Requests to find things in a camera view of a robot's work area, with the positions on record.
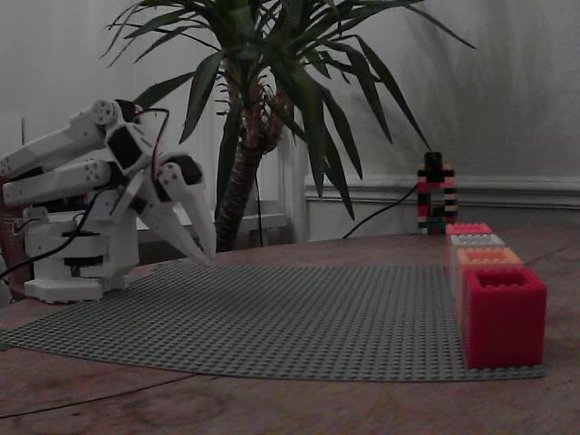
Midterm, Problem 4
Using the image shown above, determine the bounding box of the grey studded baseplate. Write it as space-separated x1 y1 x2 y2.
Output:
0 262 547 384

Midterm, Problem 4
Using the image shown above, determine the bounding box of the black and pink brick tower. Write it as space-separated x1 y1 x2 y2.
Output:
416 165 456 236

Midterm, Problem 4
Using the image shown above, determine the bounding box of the grey brick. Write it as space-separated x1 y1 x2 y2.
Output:
448 233 507 277

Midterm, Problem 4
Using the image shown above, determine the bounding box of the large pink brick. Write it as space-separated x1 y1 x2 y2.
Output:
445 222 494 237

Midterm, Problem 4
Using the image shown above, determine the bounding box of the orange brick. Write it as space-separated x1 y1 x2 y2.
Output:
455 247 526 328

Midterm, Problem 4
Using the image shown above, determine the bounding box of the red brick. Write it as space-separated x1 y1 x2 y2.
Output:
464 266 548 369

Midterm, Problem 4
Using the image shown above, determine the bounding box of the large yucca plant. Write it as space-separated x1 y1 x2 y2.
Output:
101 0 477 253

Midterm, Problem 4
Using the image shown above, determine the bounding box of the black webcam cable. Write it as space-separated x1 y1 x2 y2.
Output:
342 180 421 240

